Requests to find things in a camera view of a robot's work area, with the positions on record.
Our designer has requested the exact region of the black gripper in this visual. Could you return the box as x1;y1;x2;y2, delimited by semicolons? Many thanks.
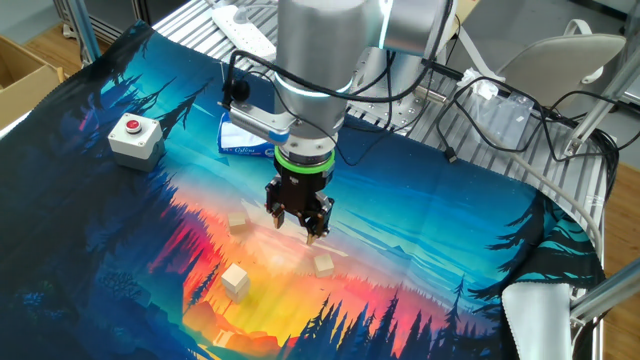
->
264;169;336;246

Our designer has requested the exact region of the blue tissue pack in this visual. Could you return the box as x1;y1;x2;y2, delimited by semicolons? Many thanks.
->
217;112;276;159

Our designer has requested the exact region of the colourful landscape print cloth mat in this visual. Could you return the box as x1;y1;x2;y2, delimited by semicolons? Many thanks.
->
0;19;609;360

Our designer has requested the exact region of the grey emergency stop button box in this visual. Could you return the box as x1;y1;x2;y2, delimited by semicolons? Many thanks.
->
107;112;166;173

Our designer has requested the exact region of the white power strip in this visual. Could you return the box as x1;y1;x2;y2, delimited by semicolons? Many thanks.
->
209;2;278;64

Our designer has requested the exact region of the clear plastic bag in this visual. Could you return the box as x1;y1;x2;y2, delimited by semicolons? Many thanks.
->
457;67;536;151

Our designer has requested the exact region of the beige cardboard panel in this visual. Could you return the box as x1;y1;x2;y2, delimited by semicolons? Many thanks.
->
452;0;481;26

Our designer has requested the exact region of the white office chair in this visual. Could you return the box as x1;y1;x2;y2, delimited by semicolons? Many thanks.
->
492;18;629;109

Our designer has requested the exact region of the brown cardboard box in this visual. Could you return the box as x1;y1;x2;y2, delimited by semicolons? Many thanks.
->
0;34;66;132

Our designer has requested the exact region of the wrist camera silver bracket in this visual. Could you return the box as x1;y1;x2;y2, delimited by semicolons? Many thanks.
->
218;49;295;148

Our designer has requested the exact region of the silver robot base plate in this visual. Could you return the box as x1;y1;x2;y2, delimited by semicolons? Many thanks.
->
344;47;451;137

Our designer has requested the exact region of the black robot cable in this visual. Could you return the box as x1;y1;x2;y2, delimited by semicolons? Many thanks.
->
222;0;456;169

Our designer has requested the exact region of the black usb cable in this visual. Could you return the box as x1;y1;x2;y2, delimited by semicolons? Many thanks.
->
435;74;621;166

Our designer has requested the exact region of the grey thick cable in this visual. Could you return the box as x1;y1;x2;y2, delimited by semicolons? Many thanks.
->
469;132;606;259

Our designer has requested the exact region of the aluminium frame post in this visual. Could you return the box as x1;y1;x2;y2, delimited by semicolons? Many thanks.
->
69;0;104;66
569;257;640;360
563;47;640;157

